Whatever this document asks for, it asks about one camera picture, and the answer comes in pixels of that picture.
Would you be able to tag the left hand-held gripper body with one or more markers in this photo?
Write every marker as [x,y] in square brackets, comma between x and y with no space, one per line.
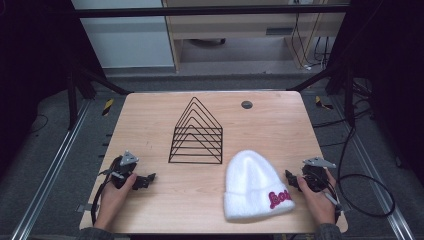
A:
[124,170]

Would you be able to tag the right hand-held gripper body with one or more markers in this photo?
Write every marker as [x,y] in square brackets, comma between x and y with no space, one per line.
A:
[315,175]

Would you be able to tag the white knit beanie hat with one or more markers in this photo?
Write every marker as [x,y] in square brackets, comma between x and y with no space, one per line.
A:
[251,181]

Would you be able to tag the person's right hand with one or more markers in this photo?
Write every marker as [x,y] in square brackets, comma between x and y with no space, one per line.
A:
[320,205]

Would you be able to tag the person's left hand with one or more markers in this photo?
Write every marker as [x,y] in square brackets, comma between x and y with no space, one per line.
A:
[111,203]

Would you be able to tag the yellow black striped tape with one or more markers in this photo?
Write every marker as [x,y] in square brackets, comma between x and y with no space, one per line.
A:
[322,103]
[107,107]

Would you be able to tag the grey round table grommet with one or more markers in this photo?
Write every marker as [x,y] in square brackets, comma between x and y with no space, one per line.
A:
[246,105]

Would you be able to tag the black metal stand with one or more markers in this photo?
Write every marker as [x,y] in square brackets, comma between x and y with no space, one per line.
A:
[349,96]
[72,100]

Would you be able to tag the black curtain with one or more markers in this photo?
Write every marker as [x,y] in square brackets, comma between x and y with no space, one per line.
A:
[33,66]
[393,83]

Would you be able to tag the white cabinet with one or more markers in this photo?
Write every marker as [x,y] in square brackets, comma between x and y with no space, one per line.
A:
[126,43]

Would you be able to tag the grey metal bracket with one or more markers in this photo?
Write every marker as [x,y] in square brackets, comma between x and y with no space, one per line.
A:
[83,208]

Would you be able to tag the aluminium floor rail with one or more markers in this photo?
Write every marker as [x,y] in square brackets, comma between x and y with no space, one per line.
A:
[55,173]
[376,180]

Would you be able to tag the black horizontal frame bar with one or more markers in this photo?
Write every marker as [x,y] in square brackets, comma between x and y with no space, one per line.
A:
[200,11]

